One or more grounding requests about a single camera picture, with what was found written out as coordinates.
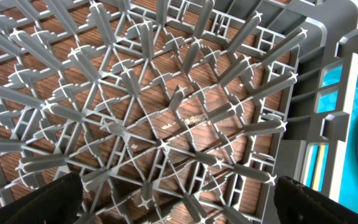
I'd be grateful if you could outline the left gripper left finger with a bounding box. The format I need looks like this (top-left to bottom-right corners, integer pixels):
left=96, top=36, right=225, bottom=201
left=0, top=172, right=83, bottom=224

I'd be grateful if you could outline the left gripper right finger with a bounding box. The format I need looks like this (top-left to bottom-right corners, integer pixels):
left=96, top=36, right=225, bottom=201
left=273, top=175, right=358, bottom=224

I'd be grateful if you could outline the wooden chopstick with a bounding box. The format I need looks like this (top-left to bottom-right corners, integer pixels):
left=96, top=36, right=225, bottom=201
left=313, top=144, right=326, bottom=191

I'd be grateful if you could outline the teal plastic serving tray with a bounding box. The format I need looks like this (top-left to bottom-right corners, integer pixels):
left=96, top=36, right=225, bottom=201
left=306, top=67, right=358, bottom=213

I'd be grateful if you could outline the grey plastic dish rack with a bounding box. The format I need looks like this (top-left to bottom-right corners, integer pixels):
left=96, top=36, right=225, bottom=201
left=0, top=0, right=358, bottom=223

